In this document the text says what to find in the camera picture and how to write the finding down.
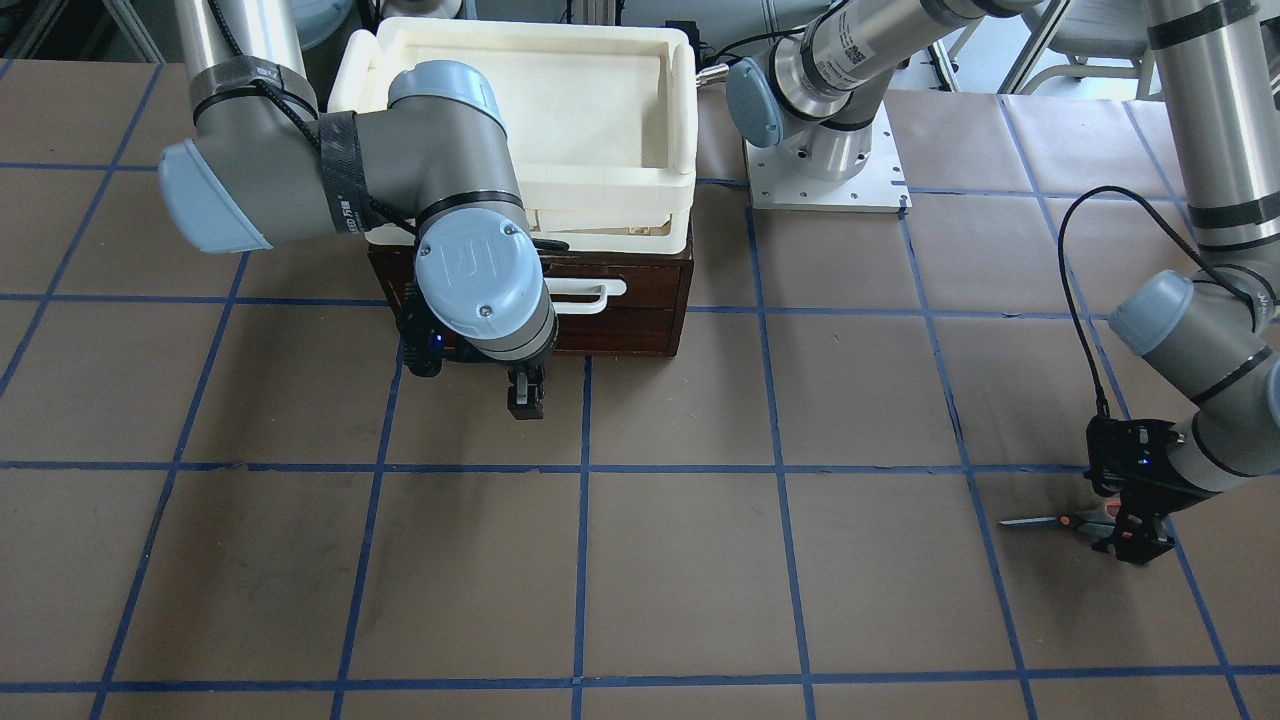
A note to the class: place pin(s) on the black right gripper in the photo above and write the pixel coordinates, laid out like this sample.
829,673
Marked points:
526,389

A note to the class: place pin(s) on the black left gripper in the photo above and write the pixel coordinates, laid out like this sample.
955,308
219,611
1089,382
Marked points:
1143,532

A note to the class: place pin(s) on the grey orange scissors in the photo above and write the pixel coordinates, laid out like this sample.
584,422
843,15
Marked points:
1096,523

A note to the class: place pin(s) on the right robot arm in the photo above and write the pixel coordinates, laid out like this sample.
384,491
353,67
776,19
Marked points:
266,167

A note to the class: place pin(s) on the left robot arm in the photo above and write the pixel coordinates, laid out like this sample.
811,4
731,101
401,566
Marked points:
1203,333

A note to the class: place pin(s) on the dark wooden drawer cabinet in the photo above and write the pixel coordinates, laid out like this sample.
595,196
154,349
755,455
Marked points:
645,320

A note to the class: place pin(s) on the white plastic basket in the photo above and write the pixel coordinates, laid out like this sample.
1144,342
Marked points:
602,120

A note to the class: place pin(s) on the grey office chair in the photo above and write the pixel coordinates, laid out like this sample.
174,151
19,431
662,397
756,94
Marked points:
1080,39

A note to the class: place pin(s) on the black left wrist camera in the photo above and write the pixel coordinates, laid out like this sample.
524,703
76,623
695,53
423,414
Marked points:
1132,454

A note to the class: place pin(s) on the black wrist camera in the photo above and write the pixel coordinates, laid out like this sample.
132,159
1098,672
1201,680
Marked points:
422,336
1132,454

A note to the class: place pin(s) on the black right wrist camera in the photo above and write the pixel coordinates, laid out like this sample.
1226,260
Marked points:
422,336

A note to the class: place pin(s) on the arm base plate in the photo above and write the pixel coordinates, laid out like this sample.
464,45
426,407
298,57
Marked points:
827,170

